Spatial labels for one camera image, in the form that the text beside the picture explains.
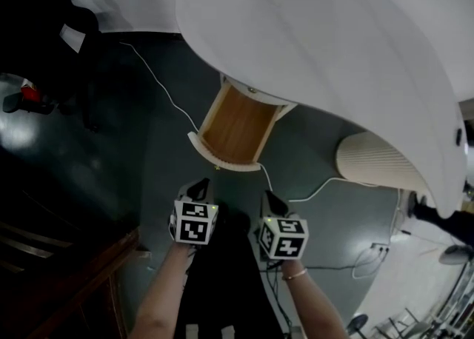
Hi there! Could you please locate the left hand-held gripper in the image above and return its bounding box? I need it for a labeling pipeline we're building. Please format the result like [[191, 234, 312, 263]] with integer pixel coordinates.
[[169, 177, 220, 248]]

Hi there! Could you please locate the white wooden drawer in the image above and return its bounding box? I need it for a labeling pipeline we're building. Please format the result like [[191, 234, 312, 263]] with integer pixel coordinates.
[[187, 81, 298, 173]]

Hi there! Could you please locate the thin pink bracelet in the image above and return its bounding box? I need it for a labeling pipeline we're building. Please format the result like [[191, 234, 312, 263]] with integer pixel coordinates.
[[281, 267, 309, 281]]

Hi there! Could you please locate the grey round lamp head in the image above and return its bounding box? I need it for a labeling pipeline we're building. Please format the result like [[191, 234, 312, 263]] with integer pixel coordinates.
[[438, 244, 472, 266]]

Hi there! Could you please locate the dark wooden cabinet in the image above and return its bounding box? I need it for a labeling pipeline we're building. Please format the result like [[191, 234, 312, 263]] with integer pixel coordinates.
[[0, 218, 150, 339]]

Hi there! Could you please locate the person's black clothing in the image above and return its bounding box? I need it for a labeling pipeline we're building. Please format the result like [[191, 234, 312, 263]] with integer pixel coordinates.
[[176, 209, 297, 339]]

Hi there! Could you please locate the person's right forearm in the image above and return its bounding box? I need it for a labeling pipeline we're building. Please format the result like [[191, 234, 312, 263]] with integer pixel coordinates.
[[280, 258, 350, 339]]

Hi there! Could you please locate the person's left forearm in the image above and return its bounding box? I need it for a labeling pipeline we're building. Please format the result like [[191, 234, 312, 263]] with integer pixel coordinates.
[[127, 242, 198, 339]]

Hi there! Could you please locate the white paper sheet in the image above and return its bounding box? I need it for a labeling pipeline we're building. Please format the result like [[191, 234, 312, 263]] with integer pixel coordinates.
[[59, 23, 87, 54]]

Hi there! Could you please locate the long white cable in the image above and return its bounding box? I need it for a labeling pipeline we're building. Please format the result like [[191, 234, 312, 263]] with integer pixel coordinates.
[[118, 41, 381, 204]]

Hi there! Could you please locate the grey metal folding rack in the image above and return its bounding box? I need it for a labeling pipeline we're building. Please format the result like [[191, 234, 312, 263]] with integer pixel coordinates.
[[374, 306, 434, 339]]

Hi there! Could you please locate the small red object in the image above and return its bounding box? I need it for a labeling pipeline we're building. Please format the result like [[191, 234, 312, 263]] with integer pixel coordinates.
[[19, 84, 41, 104]]

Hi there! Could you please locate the white round table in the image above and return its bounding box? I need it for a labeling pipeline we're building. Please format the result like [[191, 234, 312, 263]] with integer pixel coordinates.
[[174, 0, 468, 223]]

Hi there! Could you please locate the looped white cable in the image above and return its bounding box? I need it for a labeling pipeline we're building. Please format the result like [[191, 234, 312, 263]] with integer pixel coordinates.
[[350, 243, 390, 281]]

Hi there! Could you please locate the black office chair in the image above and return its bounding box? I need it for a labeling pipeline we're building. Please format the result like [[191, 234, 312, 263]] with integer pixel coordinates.
[[43, 3, 104, 134]]

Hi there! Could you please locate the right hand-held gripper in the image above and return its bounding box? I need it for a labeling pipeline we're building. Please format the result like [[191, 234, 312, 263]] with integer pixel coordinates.
[[253, 189, 310, 261]]

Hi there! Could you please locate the thin black cable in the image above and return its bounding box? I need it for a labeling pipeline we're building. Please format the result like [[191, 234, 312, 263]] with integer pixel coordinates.
[[258, 260, 371, 331]]

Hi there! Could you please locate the black round stool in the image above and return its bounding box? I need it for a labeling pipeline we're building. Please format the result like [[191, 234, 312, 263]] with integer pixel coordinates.
[[345, 313, 370, 335]]

